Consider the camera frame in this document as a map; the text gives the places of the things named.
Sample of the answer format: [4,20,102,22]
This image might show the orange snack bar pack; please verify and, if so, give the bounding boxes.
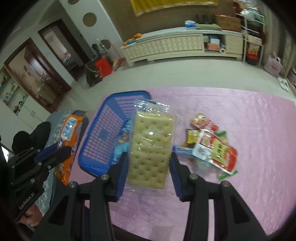
[55,114,84,186]

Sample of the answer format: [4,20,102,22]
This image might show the red white snack bag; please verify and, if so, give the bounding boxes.
[193,129,238,176]

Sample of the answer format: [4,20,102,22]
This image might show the purple Doublemint gum pack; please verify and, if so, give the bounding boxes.
[172,146,195,158]

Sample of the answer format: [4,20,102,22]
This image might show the purple yellow chips bag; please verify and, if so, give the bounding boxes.
[186,129,200,144]

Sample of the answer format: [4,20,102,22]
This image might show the clear soda cracker pack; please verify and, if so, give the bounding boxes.
[126,99,177,196]

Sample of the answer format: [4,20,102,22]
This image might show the red orange snack pouch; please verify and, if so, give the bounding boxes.
[190,113,219,133]

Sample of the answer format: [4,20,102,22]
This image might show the blue striped cracker pack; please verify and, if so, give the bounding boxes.
[112,119,131,164]

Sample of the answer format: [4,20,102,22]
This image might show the operator hand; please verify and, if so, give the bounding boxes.
[16,203,43,227]

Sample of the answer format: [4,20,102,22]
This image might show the blue plastic basket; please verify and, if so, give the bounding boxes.
[78,90,151,177]

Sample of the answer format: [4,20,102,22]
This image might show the pink quilted table mat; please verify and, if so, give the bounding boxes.
[67,86,296,241]

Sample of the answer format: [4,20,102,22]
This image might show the black bag on floor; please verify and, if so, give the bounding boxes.
[84,59,103,87]

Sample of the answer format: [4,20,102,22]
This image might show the red shopping bag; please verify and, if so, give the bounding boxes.
[95,56,113,78]

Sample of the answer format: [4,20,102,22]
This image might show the broom with pink dustpan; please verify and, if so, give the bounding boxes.
[96,38,126,71]

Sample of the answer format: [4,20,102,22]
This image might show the white slippers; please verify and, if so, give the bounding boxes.
[277,76,289,92]

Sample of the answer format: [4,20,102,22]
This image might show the oranges on blue plate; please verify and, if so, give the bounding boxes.
[122,33,142,47]

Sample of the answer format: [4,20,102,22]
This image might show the pink tote bag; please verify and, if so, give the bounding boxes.
[263,55,283,77]

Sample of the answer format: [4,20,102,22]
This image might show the cream TV cabinet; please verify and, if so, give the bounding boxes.
[121,27,244,66]

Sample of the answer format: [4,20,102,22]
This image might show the yellow cloth covered TV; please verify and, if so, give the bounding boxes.
[130,0,219,16]

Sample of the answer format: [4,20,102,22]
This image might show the white metal shelf rack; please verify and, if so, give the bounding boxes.
[235,1,266,67]

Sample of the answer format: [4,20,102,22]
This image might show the green folded cloth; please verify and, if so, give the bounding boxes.
[196,23,222,31]

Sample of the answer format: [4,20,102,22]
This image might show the cardboard box on cabinet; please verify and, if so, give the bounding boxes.
[215,15,241,32]

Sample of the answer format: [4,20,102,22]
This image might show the blue tissue pack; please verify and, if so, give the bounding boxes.
[184,20,196,29]

